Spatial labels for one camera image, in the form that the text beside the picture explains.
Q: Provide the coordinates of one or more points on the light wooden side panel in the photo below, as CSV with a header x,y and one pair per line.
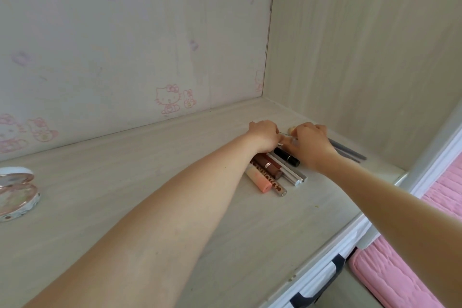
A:
x,y
361,48

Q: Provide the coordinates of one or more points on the person's right hand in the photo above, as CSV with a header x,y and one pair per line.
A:
x,y
314,145

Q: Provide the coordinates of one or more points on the pink quilted mat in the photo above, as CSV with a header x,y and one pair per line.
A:
x,y
390,275

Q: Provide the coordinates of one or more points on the red lip gloss tube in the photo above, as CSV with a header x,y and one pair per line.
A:
x,y
288,176

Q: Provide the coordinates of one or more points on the white panelled bed frame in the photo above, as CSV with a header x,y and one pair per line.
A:
x,y
433,159

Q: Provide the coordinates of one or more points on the rose gold brown lipstick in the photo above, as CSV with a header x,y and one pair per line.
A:
x,y
270,166

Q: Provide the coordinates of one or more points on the small black case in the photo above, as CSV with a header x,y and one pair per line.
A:
x,y
288,158

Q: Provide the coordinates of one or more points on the white wooden drawer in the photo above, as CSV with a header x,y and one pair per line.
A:
x,y
325,264

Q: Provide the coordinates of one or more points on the person's right forearm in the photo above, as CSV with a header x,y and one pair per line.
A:
x,y
404,224

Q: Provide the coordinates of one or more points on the white round blush compact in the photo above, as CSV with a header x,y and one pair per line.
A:
x,y
16,196

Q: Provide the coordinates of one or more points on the person's left hand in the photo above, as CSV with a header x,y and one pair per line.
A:
x,y
265,134

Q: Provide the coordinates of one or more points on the person's left forearm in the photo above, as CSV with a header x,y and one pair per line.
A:
x,y
162,224

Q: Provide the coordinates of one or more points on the pink cat lip tube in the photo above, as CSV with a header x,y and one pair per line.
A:
x,y
260,181

